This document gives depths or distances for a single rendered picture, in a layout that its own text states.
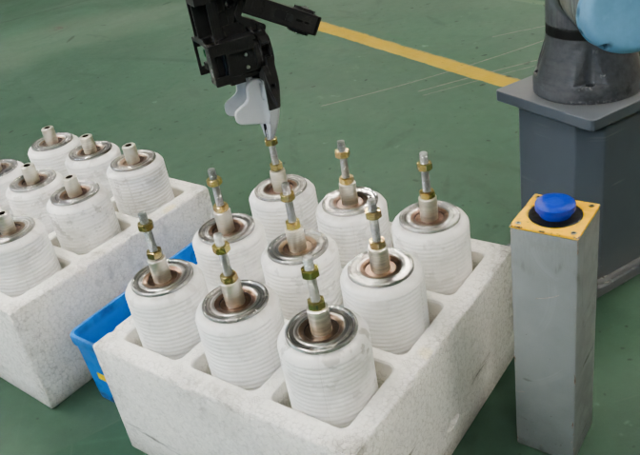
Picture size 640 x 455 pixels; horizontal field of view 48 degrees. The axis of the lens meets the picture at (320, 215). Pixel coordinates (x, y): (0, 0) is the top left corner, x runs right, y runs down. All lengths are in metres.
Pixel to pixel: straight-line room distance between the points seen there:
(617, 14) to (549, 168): 0.31
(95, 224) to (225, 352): 0.43
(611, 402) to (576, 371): 0.18
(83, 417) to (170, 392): 0.29
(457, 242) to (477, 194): 0.59
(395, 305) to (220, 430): 0.24
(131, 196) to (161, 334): 0.39
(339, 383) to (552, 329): 0.24
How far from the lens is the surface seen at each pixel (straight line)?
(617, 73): 1.07
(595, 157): 1.08
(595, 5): 0.89
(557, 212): 0.75
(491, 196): 1.46
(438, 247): 0.87
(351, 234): 0.93
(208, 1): 0.91
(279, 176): 1.01
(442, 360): 0.84
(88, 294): 1.15
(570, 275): 0.77
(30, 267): 1.12
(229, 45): 0.91
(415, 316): 0.82
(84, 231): 1.16
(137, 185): 1.21
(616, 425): 0.99
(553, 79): 1.08
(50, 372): 1.15
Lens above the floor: 0.71
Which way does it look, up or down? 29 degrees down
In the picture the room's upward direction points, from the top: 10 degrees counter-clockwise
